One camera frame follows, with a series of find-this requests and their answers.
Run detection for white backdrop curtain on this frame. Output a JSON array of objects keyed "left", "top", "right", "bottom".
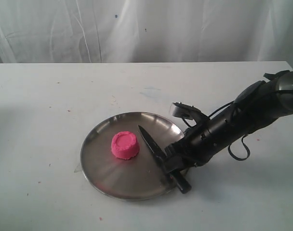
[{"left": 0, "top": 0, "right": 293, "bottom": 64}]

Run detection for round stainless steel plate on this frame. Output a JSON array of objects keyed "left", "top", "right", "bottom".
[{"left": 80, "top": 112, "right": 184, "bottom": 201}]

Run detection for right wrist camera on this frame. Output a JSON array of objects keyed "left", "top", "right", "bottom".
[{"left": 170, "top": 102, "right": 201, "bottom": 120}]

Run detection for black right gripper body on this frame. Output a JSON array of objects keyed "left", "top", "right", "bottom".
[{"left": 170, "top": 120, "right": 224, "bottom": 168}]

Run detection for pink dough lump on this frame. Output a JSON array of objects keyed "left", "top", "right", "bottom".
[{"left": 111, "top": 131, "right": 140, "bottom": 160}]

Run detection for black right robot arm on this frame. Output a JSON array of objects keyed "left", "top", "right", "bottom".
[{"left": 163, "top": 70, "right": 293, "bottom": 173}]

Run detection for black knife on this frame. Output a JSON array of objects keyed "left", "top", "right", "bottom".
[{"left": 138, "top": 125, "right": 192, "bottom": 194}]

